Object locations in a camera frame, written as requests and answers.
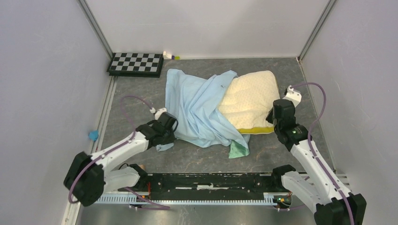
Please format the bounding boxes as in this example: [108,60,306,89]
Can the cream and yellow pillow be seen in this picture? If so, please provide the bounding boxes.
[218,70,280,135]

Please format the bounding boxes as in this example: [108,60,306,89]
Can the light blue pillowcase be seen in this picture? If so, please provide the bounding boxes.
[165,69,250,158]

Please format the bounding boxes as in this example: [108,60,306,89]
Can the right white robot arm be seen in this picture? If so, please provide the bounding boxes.
[267,99,367,225]

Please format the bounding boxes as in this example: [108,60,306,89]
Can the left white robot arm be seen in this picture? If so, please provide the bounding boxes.
[63,109,178,206]

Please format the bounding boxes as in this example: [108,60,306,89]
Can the blue plastic clip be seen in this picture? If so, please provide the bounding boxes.
[88,130,99,142]

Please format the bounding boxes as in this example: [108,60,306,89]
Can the small white purple toy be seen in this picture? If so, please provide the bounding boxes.
[163,51,180,60]

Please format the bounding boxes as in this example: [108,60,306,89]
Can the black white checkerboard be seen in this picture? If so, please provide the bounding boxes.
[107,52,164,78]

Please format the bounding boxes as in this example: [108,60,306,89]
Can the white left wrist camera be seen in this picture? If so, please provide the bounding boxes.
[150,107,167,120]

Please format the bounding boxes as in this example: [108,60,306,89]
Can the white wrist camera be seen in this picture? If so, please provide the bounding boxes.
[150,107,167,120]
[283,85,302,108]

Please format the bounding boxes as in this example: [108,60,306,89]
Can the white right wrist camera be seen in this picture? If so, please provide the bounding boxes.
[283,85,302,108]

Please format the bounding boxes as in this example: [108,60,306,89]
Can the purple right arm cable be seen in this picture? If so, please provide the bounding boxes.
[280,82,356,225]

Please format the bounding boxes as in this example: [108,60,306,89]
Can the white toothed cable tray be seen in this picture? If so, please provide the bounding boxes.
[95,193,291,206]

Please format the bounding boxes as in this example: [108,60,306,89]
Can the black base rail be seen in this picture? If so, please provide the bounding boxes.
[130,172,291,201]

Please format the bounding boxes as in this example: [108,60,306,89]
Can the aluminium frame rails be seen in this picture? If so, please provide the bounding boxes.
[336,173,350,188]

